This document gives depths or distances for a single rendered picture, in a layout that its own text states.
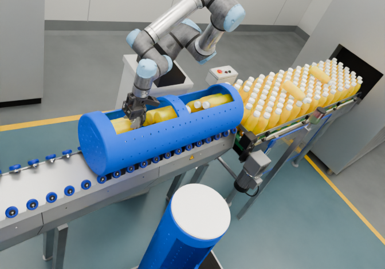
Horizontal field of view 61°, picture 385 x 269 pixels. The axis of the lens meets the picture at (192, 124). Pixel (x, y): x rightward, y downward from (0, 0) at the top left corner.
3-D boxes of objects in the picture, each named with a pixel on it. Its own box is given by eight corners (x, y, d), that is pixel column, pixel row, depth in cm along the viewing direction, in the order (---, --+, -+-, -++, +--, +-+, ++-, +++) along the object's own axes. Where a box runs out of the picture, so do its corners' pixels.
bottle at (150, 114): (146, 107, 164) (175, 101, 176) (144, 118, 169) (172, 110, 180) (154, 117, 161) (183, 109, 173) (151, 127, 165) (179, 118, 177)
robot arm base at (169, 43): (151, 36, 181) (164, 24, 180) (162, 50, 194) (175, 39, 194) (165, 52, 174) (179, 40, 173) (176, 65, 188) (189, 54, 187)
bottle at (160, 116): (162, 115, 156) (191, 108, 167) (154, 109, 160) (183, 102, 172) (161, 128, 159) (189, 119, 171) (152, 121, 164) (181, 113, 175)
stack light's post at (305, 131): (235, 216, 277) (303, 126, 206) (238, 214, 279) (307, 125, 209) (238, 220, 275) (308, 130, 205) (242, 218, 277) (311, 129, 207)
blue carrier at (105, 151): (74, 141, 158) (81, 100, 139) (204, 105, 213) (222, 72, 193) (100, 188, 147) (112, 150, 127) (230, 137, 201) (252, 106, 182)
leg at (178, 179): (164, 197, 268) (187, 147, 228) (169, 194, 272) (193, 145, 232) (168, 202, 265) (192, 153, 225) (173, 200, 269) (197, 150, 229)
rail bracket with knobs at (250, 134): (235, 142, 206) (241, 130, 199) (242, 139, 210) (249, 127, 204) (245, 153, 201) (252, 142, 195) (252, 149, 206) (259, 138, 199)
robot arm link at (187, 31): (171, 34, 189) (188, 18, 189) (186, 51, 190) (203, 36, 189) (169, 29, 177) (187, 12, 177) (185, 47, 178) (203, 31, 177)
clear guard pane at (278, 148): (242, 184, 243) (272, 140, 212) (299, 153, 292) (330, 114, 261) (243, 184, 243) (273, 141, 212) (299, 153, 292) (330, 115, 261)
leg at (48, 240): (41, 254, 207) (42, 200, 167) (50, 250, 211) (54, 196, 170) (44, 262, 204) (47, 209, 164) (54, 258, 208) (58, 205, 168)
